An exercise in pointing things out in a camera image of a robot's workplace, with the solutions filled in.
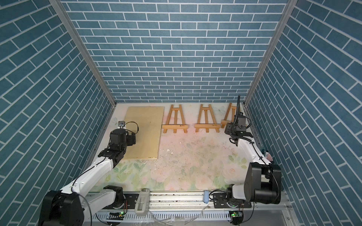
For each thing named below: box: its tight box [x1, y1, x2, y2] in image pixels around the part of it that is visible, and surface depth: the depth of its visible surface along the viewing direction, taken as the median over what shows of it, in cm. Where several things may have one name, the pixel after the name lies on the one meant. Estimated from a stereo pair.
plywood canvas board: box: [123, 106, 165, 160], surface depth 101 cm
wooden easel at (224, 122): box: [213, 102, 238, 133], surface depth 110 cm
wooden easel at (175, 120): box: [161, 104, 189, 134], surface depth 111 cm
